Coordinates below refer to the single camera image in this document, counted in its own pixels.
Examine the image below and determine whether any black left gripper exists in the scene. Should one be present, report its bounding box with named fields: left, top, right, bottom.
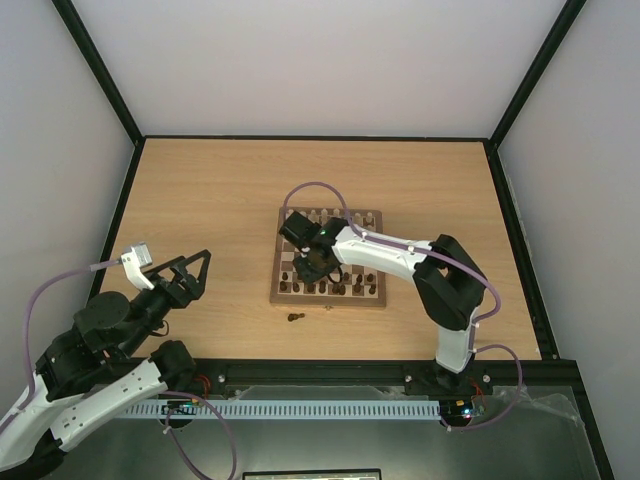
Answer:
left=120, top=249, right=215, bottom=357

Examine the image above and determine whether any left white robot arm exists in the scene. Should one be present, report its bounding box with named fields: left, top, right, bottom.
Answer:
left=1, top=243, right=211, bottom=479

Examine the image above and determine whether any white slotted cable duct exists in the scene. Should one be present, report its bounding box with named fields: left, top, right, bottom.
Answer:
left=119, top=399, right=441, bottom=421

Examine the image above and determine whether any black corner frame post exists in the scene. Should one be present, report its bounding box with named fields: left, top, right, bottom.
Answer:
left=489, top=0, right=587, bottom=147

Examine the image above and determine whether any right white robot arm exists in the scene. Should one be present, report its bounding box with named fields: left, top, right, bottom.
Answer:
left=278, top=211, right=489, bottom=392

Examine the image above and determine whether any wooden chess board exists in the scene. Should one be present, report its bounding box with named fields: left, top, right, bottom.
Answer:
left=270, top=228, right=389, bottom=308

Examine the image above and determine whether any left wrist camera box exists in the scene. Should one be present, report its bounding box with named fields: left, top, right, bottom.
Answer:
left=121, top=242, right=153, bottom=268

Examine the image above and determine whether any black left frame post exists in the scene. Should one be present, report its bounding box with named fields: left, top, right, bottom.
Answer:
left=51, top=0, right=145, bottom=146

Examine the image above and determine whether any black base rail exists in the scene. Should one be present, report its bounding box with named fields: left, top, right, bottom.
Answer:
left=47, top=357, right=581, bottom=399

